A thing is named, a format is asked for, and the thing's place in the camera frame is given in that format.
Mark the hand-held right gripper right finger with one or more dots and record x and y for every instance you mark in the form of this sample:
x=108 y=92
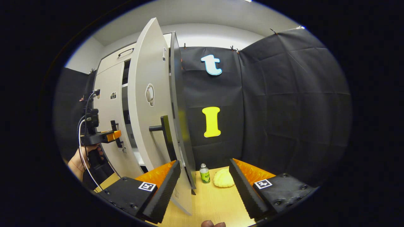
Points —
x=244 y=189

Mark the grey double-door shoe cabinet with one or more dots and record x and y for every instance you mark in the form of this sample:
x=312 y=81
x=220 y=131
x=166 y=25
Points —
x=183 y=110

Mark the yellow plush toy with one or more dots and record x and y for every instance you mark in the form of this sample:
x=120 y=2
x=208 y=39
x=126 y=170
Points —
x=223 y=178

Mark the cabinet door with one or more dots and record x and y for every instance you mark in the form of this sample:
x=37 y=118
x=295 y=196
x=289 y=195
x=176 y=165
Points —
x=109 y=119
x=148 y=56

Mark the small green bottle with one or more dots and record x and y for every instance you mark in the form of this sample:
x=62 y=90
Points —
x=204 y=175

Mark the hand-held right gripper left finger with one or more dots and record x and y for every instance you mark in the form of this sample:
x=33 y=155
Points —
x=164 y=192

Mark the grey cabinet drawer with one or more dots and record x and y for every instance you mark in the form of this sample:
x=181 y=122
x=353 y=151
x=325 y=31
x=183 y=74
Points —
x=110 y=61

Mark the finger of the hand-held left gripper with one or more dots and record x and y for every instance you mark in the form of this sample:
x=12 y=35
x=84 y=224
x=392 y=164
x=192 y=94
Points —
x=113 y=136

